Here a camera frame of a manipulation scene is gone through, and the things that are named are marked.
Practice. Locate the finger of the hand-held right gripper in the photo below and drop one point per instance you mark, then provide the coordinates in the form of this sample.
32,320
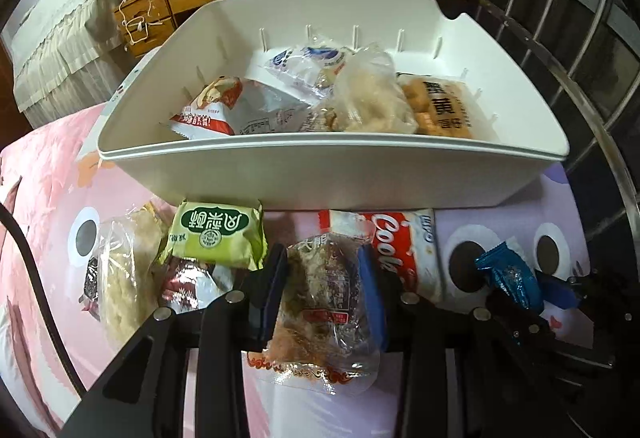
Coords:
560,292
525,325

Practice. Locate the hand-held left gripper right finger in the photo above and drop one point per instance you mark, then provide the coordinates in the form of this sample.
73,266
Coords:
372,290

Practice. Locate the steel window guard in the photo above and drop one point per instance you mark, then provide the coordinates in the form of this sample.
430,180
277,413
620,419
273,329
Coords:
590,113

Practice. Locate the white plastic storage bin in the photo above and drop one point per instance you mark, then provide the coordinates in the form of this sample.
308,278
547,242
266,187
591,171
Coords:
300,178

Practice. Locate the clear pale puffed snack bag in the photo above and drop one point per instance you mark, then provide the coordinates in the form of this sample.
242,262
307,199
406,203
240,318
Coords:
370,93

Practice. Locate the white blueberry bun packet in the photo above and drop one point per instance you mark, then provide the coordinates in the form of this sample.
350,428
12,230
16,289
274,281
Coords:
310,63

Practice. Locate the clear rice cracker packet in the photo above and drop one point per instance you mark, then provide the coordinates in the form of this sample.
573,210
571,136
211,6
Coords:
125,278

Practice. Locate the green snack packet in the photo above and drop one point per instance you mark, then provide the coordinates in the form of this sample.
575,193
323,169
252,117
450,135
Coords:
215,233

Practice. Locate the red white cookie packet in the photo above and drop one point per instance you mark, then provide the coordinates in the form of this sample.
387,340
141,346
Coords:
405,238

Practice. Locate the white lace cloth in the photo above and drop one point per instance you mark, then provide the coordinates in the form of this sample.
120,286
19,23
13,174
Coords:
60,43

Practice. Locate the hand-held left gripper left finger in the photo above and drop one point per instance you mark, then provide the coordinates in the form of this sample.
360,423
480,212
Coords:
272,290

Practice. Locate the egg yolk snack tray packet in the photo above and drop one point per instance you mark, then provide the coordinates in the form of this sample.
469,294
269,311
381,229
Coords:
445,108

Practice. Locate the blue snack packet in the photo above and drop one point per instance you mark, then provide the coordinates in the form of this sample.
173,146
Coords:
510,275

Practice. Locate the dark red snack packet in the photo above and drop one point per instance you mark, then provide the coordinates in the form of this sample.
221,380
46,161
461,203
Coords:
192,285

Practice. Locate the apple print snack packet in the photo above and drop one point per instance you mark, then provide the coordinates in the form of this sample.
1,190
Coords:
210,111

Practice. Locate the clear meat floss packet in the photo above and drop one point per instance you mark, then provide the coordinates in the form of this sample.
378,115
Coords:
320,303

